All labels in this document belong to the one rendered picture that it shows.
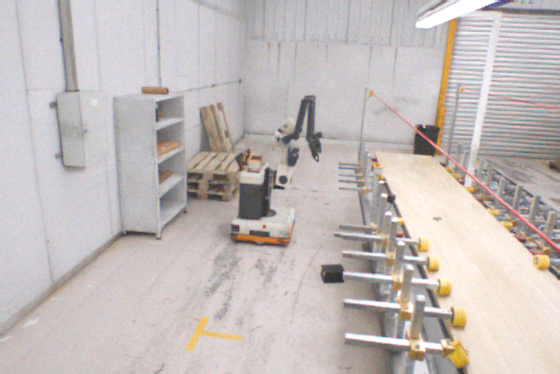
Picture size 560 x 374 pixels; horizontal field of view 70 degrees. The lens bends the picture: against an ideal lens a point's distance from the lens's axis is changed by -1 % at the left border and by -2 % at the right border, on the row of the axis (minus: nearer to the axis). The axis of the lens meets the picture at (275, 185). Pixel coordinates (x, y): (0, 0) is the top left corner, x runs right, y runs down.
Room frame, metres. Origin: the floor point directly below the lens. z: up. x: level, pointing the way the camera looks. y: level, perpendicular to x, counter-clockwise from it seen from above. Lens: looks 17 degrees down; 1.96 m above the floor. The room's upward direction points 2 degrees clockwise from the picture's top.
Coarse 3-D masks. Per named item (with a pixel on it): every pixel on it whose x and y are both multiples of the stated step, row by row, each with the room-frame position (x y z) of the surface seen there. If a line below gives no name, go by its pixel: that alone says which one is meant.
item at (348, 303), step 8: (344, 304) 1.58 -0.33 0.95; (352, 304) 1.57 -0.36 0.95; (360, 304) 1.57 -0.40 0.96; (368, 304) 1.57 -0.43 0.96; (376, 304) 1.57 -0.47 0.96; (384, 304) 1.57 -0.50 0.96; (392, 304) 1.57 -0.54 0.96; (392, 312) 1.55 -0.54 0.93; (424, 312) 1.53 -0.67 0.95; (432, 312) 1.53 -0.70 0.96; (440, 312) 1.52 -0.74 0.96; (448, 312) 1.52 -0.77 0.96
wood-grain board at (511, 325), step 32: (384, 160) 4.69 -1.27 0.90; (416, 160) 4.76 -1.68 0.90; (416, 192) 3.46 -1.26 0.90; (448, 192) 3.50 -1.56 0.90; (416, 224) 2.69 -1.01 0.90; (448, 224) 2.72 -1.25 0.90; (480, 224) 2.74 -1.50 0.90; (416, 256) 2.23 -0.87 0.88; (448, 256) 2.20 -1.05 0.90; (480, 256) 2.21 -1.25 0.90; (512, 256) 2.23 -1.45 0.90; (480, 288) 1.84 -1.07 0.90; (512, 288) 1.85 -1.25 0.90; (544, 288) 1.86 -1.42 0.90; (448, 320) 1.55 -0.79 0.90; (480, 320) 1.56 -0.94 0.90; (512, 320) 1.57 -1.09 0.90; (544, 320) 1.58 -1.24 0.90; (480, 352) 1.35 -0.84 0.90; (512, 352) 1.35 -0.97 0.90; (544, 352) 1.36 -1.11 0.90
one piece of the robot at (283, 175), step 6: (276, 132) 4.35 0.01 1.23; (276, 138) 4.28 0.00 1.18; (276, 144) 4.30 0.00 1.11; (288, 144) 4.27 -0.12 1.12; (276, 150) 4.34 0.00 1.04; (282, 150) 4.33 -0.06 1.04; (288, 150) 4.34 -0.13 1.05; (282, 156) 4.34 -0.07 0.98; (282, 162) 4.34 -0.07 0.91; (282, 168) 4.30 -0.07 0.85; (288, 168) 4.35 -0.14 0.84; (276, 174) 4.31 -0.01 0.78; (282, 174) 4.30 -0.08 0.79; (288, 174) 4.29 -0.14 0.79; (276, 180) 4.30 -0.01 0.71; (282, 180) 4.29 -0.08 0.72; (288, 180) 4.29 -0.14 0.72
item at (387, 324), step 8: (360, 184) 4.30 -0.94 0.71; (360, 192) 4.03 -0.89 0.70; (360, 200) 3.87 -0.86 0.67; (368, 200) 3.78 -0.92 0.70; (368, 208) 3.55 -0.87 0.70; (368, 216) 3.34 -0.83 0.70; (368, 224) 3.16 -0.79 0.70; (368, 232) 2.99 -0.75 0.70; (376, 264) 2.45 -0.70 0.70; (376, 272) 2.34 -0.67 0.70; (376, 288) 2.16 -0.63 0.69; (376, 296) 2.12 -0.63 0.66; (384, 296) 2.06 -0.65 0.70; (384, 312) 1.90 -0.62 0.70; (384, 320) 1.83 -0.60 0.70; (392, 320) 1.82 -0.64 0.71; (384, 328) 1.76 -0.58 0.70; (392, 328) 1.76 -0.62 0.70; (384, 336) 1.72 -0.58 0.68; (392, 336) 1.70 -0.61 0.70; (392, 352) 1.58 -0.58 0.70; (400, 352) 1.57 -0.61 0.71; (392, 360) 1.53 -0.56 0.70; (400, 360) 1.53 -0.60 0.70; (392, 368) 1.48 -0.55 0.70; (400, 368) 1.48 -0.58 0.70
